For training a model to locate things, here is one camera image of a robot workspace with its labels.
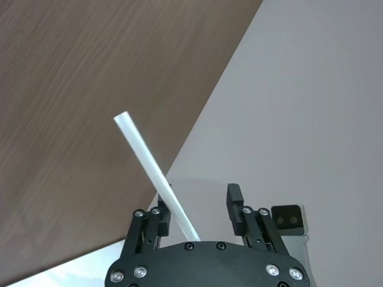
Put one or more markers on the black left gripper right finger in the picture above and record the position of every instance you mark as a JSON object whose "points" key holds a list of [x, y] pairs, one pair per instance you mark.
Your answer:
{"points": [[236, 215]]}

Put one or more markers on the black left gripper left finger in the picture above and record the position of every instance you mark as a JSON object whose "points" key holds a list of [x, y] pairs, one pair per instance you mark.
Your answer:
{"points": [[164, 222]]}

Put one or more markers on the white plastic straw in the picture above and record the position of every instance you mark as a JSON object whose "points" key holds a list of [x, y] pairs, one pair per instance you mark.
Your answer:
{"points": [[143, 155]]}

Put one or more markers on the left arm grey camera bracket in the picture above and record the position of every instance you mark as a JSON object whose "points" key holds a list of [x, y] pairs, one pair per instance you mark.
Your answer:
{"points": [[288, 220]]}

